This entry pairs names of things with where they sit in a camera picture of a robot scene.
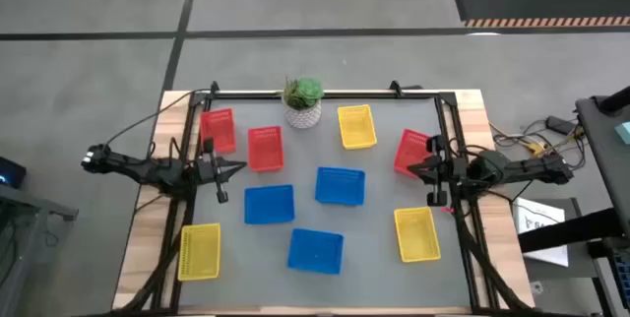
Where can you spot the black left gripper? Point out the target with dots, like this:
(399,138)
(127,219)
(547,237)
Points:
(209,169)

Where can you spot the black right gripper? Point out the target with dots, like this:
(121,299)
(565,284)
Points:
(450,171)

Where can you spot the red plastic basket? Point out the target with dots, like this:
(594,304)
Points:
(266,149)
(219,127)
(408,147)

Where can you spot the blue plastic basket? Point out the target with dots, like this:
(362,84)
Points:
(269,205)
(340,186)
(315,252)

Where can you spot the yellow plastic basket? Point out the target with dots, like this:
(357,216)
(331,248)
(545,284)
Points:
(199,252)
(357,127)
(417,234)

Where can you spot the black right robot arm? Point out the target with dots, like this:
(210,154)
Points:
(522,169)

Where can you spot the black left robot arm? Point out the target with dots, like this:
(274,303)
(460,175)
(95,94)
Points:
(128,164)

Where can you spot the pink tape piece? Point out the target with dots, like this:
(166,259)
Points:
(447,209)

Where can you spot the white triangle-patterned plant pot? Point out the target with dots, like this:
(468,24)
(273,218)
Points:
(301,117)

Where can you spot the green succulent plant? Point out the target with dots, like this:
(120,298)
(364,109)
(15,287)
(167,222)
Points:
(302,93)

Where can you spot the grey table mat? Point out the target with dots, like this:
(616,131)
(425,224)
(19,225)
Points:
(369,258)

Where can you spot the white printed paper sheet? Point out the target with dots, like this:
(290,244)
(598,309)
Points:
(534,211)

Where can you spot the black power adapter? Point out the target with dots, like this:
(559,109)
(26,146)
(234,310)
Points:
(560,124)

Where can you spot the black desk beam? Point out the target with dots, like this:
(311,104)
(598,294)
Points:
(566,231)

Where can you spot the dark grey desk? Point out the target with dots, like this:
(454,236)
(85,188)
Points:
(605,159)

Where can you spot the grey metal cart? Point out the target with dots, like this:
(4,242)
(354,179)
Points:
(34,204)

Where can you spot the black tube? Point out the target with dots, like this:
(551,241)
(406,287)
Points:
(615,101)

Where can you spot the light teal box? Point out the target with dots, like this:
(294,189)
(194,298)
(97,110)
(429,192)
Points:
(624,132)

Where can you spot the black electronic device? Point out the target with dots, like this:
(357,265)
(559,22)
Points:
(12,171)

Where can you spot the blue plastic crate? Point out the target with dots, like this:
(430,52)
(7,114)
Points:
(622,275)

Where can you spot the black aluminium rig frame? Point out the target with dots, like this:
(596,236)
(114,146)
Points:
(369,95)

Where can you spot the grey metal base plate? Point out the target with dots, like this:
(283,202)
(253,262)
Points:
(581,265)

